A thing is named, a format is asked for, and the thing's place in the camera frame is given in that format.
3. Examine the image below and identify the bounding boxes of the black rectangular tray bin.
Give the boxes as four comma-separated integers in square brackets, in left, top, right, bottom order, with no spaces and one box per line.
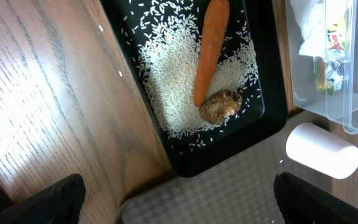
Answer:
[101,0,288,177]

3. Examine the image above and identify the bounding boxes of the white tissue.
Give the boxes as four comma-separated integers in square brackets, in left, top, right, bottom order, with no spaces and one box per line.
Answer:
[289,0,347,58]

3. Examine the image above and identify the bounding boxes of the brown food scrap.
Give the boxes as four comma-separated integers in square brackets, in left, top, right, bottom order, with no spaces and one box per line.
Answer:
[199,89,242,125]

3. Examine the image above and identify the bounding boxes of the green snack wrapper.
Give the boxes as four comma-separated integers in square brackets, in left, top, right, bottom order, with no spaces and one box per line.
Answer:
[313,16,346,95]

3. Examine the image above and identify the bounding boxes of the white plastic cup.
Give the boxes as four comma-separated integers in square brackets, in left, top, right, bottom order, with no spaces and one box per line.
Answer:
[285,123,358,179]

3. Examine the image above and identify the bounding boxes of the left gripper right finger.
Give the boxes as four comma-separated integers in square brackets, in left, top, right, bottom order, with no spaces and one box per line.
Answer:
[273,172,358,224]

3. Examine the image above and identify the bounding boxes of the white rice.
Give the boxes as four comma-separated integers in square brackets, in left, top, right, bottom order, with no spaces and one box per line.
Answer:
[116,0,265,153]

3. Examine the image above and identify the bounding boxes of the orange carrot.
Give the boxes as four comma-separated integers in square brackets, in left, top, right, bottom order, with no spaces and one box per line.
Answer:
[193,0,230,106]

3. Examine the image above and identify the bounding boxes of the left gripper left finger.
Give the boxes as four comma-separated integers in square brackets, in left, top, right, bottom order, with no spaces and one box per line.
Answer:
[0,174,86,224]

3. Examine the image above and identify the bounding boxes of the dark brown serving tray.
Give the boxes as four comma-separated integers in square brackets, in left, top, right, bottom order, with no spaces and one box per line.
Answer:
[114,111,331,223]

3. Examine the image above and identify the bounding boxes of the clear plastic bin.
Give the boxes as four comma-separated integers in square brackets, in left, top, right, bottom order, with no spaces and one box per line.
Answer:
[285,0,358,134]

